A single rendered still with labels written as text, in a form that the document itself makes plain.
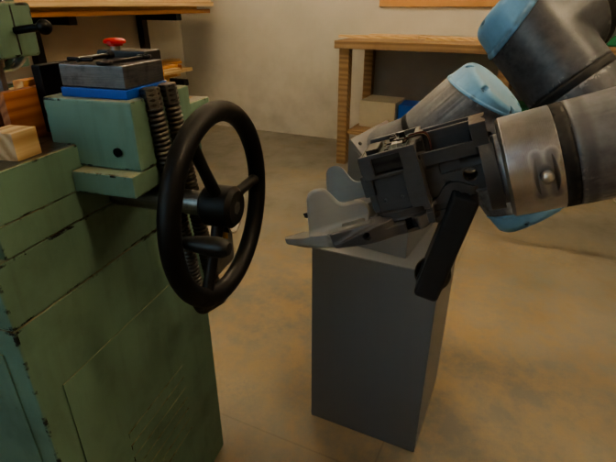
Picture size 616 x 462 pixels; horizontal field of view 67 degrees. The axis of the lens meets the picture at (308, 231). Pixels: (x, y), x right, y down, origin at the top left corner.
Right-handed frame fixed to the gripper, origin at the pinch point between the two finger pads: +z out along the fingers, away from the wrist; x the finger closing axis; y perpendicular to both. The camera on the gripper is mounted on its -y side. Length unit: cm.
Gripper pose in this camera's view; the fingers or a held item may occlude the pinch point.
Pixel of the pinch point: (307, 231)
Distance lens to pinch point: 50.4
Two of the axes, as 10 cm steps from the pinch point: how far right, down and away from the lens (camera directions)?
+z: -9.0, 1.9, 3.9
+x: -2.9, 4.2, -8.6
